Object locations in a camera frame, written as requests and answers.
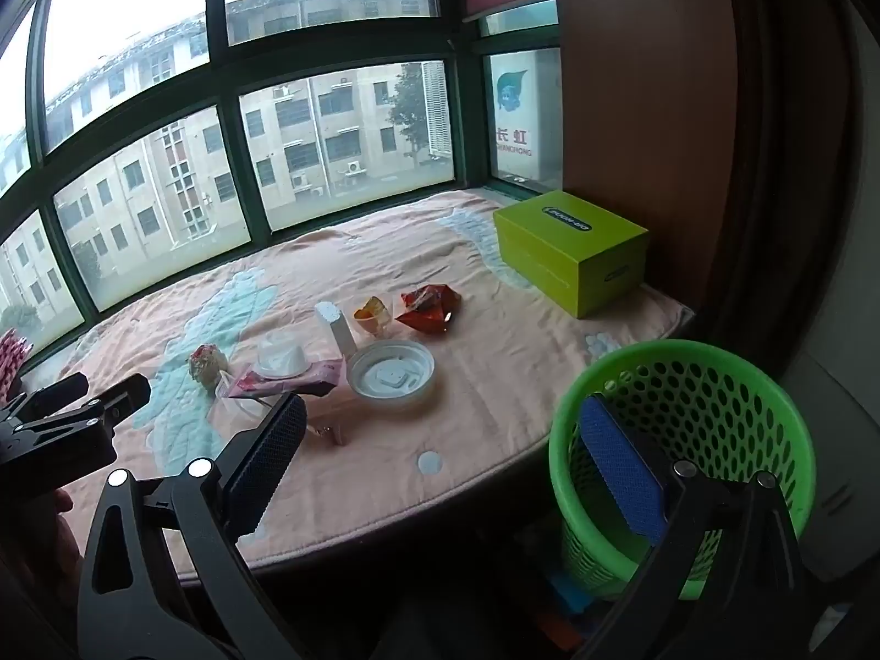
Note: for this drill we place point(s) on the clear plastic cup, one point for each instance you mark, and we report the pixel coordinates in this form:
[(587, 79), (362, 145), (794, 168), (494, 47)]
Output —
[(379, 327)]

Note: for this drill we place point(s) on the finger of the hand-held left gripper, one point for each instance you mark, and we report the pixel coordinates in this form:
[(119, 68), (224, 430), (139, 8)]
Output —
[(62, 388), (117, 395)]

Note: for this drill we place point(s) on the pink printed blanket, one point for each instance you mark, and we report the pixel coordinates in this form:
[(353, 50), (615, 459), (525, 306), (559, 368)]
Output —
[(481, 385)]

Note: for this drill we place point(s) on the white foam block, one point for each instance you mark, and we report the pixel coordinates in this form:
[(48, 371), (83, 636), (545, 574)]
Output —
[(340, 333)]

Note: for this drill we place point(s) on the small clear jelly cup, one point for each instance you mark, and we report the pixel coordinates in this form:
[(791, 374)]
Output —
[(282, 357)]

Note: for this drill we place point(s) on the white outdoor air conditioner unit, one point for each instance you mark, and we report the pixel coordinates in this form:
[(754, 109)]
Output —
[(529, 137)]

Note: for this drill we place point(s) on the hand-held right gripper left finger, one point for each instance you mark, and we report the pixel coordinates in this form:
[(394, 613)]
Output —
[(268, 454)]

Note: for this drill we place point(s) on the pink striped item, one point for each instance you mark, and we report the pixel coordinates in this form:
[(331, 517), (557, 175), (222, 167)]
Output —
[(10, 357)]

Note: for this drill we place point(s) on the round clear plastic lid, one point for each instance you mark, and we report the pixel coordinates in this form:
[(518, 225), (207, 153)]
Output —
[(392, 375)]

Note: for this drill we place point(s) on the brown wooden panel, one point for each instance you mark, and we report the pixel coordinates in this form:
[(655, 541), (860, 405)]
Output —
[(639, 82)]

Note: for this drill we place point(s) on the green cardboard box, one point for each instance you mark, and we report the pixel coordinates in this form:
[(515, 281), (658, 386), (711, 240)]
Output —
[(550, 247)]

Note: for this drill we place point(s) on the red snack wrapper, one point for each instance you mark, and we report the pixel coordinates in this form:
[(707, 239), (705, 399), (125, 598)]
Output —
[(426, 313)]

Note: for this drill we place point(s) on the person's left hand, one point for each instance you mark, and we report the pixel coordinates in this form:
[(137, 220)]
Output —
[(41, 543)]

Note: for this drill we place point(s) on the floral wrapper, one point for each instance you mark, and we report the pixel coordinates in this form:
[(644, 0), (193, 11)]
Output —
[(208, 364)]

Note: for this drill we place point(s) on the green perforated plastic basket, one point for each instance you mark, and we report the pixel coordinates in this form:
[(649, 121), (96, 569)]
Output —
[(722, 385)]

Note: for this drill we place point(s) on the green window frame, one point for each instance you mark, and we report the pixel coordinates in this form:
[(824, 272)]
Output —
[(471, 117)]

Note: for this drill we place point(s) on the pink snack wrapper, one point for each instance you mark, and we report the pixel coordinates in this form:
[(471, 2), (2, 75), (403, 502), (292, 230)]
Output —
[(320, 375)]

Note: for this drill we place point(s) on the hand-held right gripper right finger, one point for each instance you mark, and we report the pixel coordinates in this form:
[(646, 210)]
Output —
[(619, 467)]

